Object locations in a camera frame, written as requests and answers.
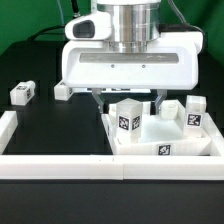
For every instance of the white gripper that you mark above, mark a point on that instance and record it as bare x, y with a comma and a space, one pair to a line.
89, 60

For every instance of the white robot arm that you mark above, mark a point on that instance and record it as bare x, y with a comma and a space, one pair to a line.
122, 44

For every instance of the white U-shaped obstacle fence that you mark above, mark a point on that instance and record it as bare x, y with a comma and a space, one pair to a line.
109, 167

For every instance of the white square table top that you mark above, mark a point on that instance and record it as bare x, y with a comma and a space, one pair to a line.
159, 136

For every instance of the white marker base plate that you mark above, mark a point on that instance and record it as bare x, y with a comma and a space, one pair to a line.
109, 90

